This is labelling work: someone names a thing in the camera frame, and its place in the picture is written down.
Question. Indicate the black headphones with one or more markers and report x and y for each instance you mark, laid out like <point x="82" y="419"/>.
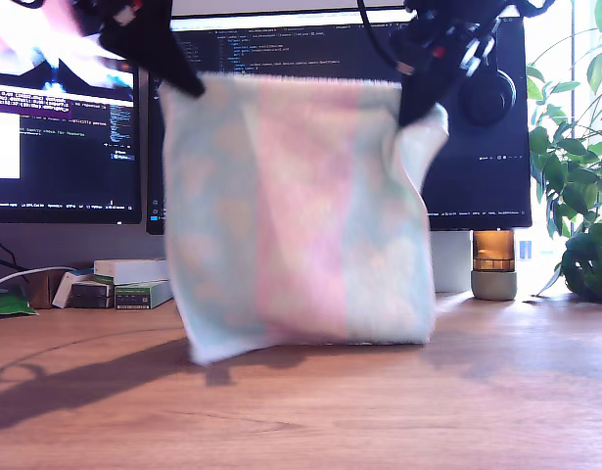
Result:
<point x="491" y="103"/>

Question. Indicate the black monitor with purple terminal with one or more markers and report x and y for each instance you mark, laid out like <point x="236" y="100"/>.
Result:
<point x="60" y="171"/>

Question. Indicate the green and white box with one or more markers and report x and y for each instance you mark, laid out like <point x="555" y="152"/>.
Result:
<point x="134" y="296"/>

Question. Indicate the white box with teal edge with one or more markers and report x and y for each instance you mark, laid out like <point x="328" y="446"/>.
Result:
<point x="60" y="296"/>

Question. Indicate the small dark grey box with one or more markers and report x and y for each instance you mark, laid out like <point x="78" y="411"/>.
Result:
<point x="90" y="290"/>
<point x="90" y="302"/>

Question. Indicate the amber bottle in green cup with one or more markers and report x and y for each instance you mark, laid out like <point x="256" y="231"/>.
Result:
<point x="494" y="289"/>

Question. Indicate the black Huawei monitor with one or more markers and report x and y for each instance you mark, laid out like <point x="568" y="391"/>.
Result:
<point x="476" y="186"/>

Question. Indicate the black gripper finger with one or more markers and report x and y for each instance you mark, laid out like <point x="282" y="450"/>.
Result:
<point x="158" y="49"/>
<point x="428" y="83"/>

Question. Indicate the long white box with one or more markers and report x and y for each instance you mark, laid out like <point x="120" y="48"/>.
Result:
<point x="129" y="270"/>

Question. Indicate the brown cardboard box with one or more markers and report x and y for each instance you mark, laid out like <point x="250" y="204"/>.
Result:
<point x="41" y="294"/>

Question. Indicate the pastel checked tea towel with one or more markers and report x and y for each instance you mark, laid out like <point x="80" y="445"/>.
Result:
<point x="291" y="220"/>

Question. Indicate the green pouch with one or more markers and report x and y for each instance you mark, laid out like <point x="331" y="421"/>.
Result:
<point x="7" y="303"/>

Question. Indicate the green leafy houseplant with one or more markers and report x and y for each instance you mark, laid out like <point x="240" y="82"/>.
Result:
<point x="582" y="264"/>

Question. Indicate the small white blue-barred device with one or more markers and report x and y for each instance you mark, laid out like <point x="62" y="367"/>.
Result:
<point x="525" y="249"/>

